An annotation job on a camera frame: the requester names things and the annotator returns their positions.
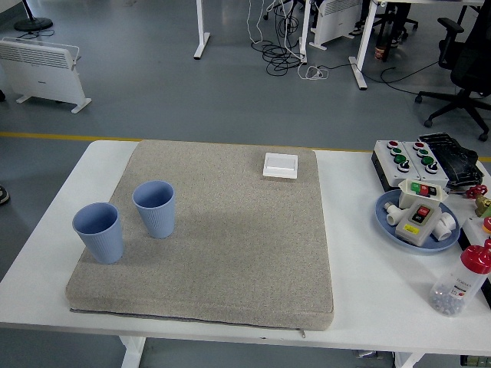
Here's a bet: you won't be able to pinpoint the green box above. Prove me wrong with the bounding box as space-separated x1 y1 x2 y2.
460 355 491 368

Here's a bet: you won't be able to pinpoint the white pipe fitting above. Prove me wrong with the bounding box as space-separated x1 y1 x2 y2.
433 212 458 242
383 202 404 227

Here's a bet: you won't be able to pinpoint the white wall switch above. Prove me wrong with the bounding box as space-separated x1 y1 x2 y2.
262 152 299 179

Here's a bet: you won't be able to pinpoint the white three-button switch box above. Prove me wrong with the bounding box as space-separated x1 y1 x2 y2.
397 178 449 210

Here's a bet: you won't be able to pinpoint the grey two-button switch box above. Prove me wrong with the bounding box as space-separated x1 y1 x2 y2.
394 202 442 246

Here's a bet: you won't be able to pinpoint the blue ribbed cup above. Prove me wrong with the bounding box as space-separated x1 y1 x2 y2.
131 180 176 239
72 202 125 265

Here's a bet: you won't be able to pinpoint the white emergency stop box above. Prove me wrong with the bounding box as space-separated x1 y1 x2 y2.
459 215 491 250

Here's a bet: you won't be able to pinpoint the grey four-button control box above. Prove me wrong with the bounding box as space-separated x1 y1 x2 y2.
371 140 423 192
400 140 450 189

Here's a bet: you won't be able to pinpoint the white table leg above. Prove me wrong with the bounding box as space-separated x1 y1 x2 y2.
394 350 425 368
118 336 147 368

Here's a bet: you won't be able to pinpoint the brass valve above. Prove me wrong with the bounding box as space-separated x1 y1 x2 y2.
474 194 491 219

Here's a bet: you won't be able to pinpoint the black fan stand base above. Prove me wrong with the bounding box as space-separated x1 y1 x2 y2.
14 0 54 32

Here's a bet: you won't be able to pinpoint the grey-brown mat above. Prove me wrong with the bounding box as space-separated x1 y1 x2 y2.
64 139 334 331

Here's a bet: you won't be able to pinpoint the black floor cables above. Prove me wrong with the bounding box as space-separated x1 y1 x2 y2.
262 0 308 77

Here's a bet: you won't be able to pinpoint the blue plate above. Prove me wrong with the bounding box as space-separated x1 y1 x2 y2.
374 189 461 256

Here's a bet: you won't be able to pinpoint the white desk leg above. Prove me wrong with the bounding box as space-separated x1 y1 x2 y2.
298 0 314 64
193 0 211 59
348 0 387 90

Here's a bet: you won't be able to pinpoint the white cable with plug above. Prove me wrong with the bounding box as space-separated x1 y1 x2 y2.
298 64 330 81

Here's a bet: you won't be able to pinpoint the black office chair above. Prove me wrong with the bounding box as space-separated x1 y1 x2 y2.
414 0 491 142

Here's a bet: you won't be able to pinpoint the clear bottle red cap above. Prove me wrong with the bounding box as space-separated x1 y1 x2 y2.
428 238 491 317

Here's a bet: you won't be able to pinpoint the white panel heater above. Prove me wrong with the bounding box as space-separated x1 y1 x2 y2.
0 37 92 114
308 0 364 51

